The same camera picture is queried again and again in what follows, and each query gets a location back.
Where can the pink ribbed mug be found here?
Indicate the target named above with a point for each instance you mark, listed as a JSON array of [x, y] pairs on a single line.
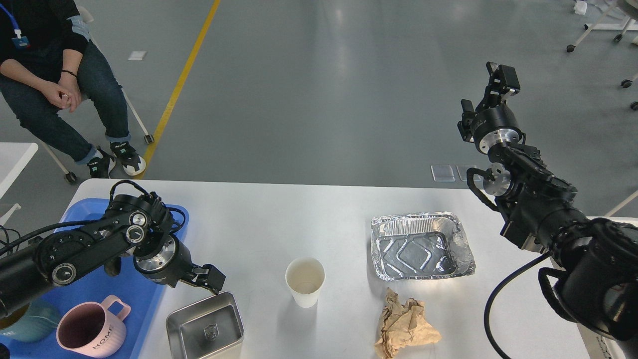
[[94, 329]]

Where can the small stainless steel tray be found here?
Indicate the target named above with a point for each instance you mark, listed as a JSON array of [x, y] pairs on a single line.
[[206, 328]]

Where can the aluminium foil tray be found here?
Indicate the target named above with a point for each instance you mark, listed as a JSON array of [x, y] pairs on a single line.
[[420, 246]]

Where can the crumpled brown paper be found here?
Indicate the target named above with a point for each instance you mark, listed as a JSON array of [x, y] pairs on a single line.
[[402, 325]]

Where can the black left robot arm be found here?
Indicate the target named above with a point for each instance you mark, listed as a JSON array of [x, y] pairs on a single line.
[[63, 253]]

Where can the white side table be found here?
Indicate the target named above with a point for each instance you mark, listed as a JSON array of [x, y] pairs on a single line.
[[13, 159]]

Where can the white wheeled chair base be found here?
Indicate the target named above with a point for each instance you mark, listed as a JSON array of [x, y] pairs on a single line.
[[628, 22]]

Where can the white paper cup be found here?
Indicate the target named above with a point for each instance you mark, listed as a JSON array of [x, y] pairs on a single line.
[[305, 278]]

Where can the teal ceramic mug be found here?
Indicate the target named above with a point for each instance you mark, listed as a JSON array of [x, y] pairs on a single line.
[[31, 322]]

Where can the clear floor plate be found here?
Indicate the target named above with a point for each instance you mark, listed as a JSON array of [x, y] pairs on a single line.
[[462, 171], [443, 173]]

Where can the person in dark clothes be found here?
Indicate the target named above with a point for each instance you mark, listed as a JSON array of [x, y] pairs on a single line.
[[49, 63]]

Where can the white plastic bin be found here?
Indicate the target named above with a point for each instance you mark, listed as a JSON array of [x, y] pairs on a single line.
[[599, 347]]

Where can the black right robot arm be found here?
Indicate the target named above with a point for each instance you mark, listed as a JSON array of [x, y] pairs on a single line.
[[595, 283]]

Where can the grey office chair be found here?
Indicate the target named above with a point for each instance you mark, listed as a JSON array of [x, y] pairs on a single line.
[[69, 176]]

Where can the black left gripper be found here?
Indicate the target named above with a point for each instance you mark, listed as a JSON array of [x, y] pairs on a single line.
[[173, 264]]

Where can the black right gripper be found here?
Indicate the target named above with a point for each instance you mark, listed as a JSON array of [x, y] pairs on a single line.
[[492, 122]]

